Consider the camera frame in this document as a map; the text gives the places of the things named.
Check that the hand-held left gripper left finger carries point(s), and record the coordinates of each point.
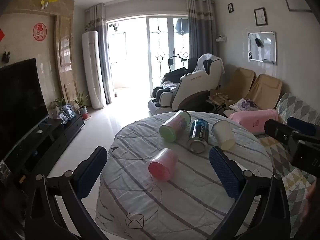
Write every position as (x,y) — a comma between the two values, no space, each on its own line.
(92,171)

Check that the blue drink can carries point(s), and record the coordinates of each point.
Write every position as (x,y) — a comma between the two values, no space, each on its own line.
(198,136)

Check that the white standing air conditioner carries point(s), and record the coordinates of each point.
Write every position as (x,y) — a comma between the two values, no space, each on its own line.
(93,70)

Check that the beige folding chairs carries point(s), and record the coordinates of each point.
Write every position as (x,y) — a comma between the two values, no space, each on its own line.
(237,85)

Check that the glass balcony door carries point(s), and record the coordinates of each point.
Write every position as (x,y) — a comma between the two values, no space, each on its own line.
(165,55)

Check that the white cup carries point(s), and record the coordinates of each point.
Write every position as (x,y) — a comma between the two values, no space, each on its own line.
(223,135)

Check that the small black picture frame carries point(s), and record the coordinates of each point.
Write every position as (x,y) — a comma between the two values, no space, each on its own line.
(230,8)

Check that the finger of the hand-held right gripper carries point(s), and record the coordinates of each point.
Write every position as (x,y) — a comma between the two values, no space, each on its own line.
(277,130)
(301,126)

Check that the white massage chair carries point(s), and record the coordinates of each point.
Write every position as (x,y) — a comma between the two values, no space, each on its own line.
(195,87)

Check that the red round paper cutting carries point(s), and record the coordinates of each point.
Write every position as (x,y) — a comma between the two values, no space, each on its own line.
(39,31)

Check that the patterned sofa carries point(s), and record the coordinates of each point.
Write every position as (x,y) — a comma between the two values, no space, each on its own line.
(292,105)

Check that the wall whiteboard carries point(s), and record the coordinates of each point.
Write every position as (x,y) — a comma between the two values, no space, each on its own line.
(262,48)

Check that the small potted plant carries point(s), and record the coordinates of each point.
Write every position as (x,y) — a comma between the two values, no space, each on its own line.
(57,103)

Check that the tan sofa cushion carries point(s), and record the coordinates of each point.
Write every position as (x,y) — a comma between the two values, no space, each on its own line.
(266,91)

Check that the pink pillow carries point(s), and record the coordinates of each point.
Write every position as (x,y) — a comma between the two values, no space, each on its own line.
(252,120)

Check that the white and purple pillow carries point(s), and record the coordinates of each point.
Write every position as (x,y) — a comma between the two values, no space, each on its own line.
(243,104)

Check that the black television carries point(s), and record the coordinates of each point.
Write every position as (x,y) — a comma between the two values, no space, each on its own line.
(20,100)

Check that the person's right forearm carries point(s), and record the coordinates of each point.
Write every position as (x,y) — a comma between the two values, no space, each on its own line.
(312,200)

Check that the potted green plant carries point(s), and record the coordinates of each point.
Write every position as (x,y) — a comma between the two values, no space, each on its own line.
(82,102)

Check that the white cloth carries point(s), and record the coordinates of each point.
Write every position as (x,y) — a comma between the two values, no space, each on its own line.
(203,63)

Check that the plant on air conditioner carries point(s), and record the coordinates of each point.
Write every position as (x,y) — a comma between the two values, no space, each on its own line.
(90,26)

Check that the round table with striped cloth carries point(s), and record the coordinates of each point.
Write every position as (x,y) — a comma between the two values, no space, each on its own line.
(175,205)

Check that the standing photo frames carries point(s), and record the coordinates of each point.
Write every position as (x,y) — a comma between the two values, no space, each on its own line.
(67,112)

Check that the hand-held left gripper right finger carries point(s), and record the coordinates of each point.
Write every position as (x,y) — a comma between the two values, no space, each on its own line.
(225,175)

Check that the medium black picture frame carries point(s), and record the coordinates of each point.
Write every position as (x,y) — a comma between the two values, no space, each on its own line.
(260,16)

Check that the green and pink cup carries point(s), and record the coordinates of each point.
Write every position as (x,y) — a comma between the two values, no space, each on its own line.
(175,126)

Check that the black television cabinet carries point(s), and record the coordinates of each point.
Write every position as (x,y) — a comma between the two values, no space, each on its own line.
(57,135)

